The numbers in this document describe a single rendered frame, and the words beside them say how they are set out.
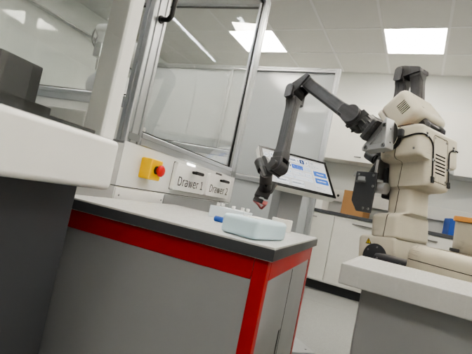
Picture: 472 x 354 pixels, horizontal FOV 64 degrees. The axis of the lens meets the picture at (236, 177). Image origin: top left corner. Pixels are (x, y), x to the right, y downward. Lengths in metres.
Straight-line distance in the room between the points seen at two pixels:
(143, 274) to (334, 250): 3.63
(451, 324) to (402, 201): 0.80
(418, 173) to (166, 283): 1.01
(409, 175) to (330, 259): 2.96
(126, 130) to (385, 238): 1.00
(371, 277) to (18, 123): 0.65
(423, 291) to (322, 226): 3.69
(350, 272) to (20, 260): 0.62
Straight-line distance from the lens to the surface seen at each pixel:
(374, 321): 0.82
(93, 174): 0.78
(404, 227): 1.53
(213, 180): 1.84
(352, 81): 5.45
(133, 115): 1.27
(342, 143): 4.85
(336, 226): 4.38
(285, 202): 2.43
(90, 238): 0.98
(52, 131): 0.70
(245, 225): 0.81
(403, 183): 1.54
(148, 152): 1.36
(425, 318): 0.81
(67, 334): 1.05
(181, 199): 1.62
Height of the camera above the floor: 0.84
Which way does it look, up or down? 3 degrees up
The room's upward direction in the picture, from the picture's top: 12 degrees clockwise
